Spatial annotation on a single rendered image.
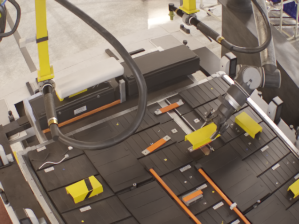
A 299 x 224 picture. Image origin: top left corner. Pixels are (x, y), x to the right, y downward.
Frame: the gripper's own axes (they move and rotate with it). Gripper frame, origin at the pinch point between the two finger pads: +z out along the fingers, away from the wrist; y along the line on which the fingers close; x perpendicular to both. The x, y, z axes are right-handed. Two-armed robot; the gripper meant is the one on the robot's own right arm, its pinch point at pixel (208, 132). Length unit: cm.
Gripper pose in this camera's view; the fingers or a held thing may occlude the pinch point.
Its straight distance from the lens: 207.3
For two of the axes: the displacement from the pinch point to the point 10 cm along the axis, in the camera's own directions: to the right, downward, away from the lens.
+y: -5.1, -5.6, 6.5
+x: -5.7, -3.6, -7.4
